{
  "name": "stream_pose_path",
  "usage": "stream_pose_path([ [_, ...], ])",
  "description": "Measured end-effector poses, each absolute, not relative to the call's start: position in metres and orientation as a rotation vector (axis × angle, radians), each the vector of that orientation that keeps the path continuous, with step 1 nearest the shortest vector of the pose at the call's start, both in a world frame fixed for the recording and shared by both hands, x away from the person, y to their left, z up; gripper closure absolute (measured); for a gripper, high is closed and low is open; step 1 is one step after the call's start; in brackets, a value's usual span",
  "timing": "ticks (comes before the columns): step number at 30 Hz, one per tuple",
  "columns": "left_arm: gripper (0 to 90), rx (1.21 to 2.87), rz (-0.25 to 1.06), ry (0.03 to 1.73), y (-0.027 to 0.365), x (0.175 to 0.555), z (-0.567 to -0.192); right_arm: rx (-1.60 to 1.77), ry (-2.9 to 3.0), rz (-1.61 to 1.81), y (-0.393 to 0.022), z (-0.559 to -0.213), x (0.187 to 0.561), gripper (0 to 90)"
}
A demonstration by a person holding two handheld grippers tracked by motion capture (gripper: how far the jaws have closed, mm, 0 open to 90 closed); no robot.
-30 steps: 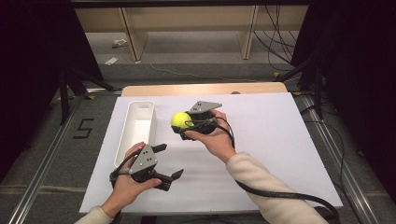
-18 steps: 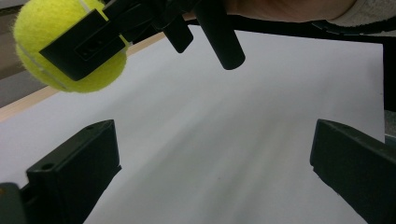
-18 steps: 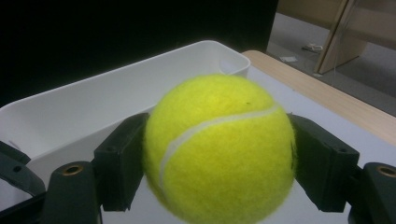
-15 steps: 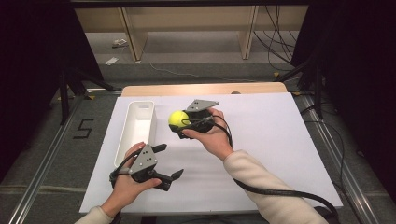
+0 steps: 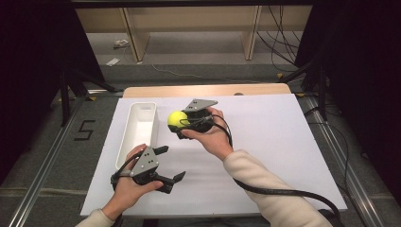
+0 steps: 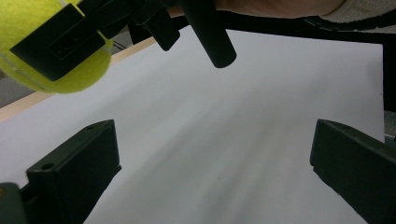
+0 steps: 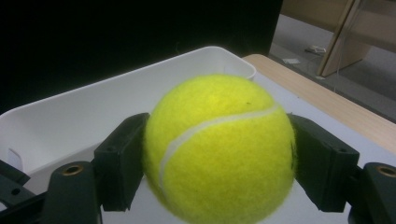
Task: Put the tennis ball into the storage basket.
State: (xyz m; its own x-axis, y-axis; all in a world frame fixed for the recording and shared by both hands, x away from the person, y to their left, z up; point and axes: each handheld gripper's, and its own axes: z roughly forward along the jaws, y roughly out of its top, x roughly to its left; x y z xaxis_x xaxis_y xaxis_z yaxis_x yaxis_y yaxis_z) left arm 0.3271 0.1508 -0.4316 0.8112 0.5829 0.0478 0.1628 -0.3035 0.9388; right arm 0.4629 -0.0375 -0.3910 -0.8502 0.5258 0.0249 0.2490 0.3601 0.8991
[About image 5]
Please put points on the person's right hand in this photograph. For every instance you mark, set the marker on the person's right hand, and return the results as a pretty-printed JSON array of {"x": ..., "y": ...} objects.
[{"x": 211, "y": 138}]

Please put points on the black curtain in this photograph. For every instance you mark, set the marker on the black curtain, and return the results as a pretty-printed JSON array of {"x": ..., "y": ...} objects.
[
  {"x": 31, "y": 63},
  {"x": 362, "y": 78}
]

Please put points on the yellow tennis ball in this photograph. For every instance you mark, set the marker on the yellow tennis ball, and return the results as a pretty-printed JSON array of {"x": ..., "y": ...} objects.
[{"x": 178, "y": 119}]

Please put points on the white floor scrap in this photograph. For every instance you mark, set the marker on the white floor scrap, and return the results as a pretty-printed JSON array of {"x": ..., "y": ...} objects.
[
  {"x": 121, "y": 43},
  {"x": 113, "y": 61}
]

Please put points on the person's left hand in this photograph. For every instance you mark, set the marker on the person's left hand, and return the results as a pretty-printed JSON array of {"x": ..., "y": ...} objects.
[{"x": 127, "y": 192}]

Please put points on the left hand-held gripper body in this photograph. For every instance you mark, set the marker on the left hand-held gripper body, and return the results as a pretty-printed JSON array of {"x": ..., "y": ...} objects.
[{"x": 145, "y": 164}]

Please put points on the light wooden shelf unit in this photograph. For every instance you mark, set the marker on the light wooden shelf unit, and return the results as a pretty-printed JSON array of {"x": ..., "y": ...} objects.
[{"x": 195, "y": 19}]

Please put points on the white table cover board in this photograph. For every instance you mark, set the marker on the white table cover board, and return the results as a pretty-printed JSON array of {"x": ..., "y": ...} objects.
[{"x": 283, "y": 135}]

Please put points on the white plastic bin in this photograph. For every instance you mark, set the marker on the white plastic bin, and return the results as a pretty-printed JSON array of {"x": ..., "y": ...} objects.
[{"x": 138, "y": 129}]

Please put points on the aluminium floor rail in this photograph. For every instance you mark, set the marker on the aluminium floor rail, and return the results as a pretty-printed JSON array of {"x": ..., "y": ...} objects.
[
  {"x": 47, "y": 164},
  {"x": 346, "y": 176}
]

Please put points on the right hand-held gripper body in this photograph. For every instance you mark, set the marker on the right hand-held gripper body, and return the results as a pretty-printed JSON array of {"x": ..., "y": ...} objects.
[{"x": 198, "y": 118}]

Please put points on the black tripod stand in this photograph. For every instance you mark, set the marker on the black tripod stand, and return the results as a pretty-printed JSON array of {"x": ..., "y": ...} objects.
[
  {"x": 321, "y": 94},
  {"x": 65, "y": 101}
]

